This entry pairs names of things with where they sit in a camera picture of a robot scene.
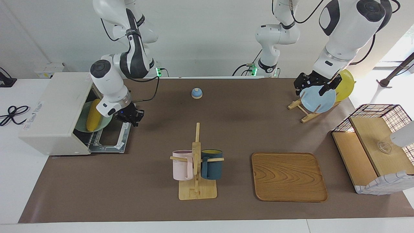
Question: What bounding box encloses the white blurred rounded object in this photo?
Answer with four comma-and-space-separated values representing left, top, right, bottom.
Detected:
390, 120, 414, 148

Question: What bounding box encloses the brown table mat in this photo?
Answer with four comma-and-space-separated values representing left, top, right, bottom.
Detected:
18, 77, 414, 224

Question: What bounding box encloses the black stand pole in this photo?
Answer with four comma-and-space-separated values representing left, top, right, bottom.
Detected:
376, 52, 414, 88

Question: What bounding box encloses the yellow plate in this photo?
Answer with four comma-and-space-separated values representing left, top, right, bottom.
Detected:
335, 69, 355, 102

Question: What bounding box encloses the metal oven wire rack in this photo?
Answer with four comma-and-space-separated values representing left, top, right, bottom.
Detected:
76, 129, 101, 149

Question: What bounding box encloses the glass oven door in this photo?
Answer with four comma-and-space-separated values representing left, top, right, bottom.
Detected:
88, 121, 132, 153

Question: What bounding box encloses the coiled black cable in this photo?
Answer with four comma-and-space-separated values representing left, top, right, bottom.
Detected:
0, 105, 31, 127

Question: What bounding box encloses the light green plate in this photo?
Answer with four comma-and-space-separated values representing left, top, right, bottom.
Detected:
74, 101, 114, 133

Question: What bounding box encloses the wooden shelf with wire basket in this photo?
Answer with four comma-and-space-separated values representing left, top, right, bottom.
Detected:
332, 104, 414, 195

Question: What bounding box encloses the yellow corn cob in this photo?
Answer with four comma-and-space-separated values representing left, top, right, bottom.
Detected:
86, 99, 102, 132

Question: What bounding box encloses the small clear glass object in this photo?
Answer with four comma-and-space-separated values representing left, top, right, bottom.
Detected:
377, 140, 393, 154

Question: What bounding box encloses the white checked fabric liner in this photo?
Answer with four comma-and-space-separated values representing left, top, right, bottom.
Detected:
354, 171, 414, 195

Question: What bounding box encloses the light blue plate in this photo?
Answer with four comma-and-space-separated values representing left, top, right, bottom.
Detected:
300, 86, 337, 113

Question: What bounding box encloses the dark teal mug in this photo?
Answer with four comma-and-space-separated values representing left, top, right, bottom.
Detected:
201, 149, 223, 180

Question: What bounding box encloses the wooden serving tray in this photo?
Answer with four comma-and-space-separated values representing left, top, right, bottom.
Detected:
251, 152, 328, 203

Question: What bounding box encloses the pink mug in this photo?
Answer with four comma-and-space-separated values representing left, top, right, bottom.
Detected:
172, 150, 194, 181

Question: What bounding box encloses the black clamp base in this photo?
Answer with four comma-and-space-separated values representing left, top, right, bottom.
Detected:
0, 67, 17, 88

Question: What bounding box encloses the wooden mug tree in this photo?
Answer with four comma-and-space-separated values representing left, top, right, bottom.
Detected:
170, 122, 224, 200

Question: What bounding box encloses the beige toaster oven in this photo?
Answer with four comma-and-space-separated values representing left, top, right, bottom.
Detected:
18, 72, 105, 156

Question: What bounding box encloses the wooden plate rack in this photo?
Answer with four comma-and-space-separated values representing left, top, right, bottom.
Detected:
288, 97, 340, 123

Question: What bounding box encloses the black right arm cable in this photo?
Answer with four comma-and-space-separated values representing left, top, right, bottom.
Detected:
100, 18, 161, 103

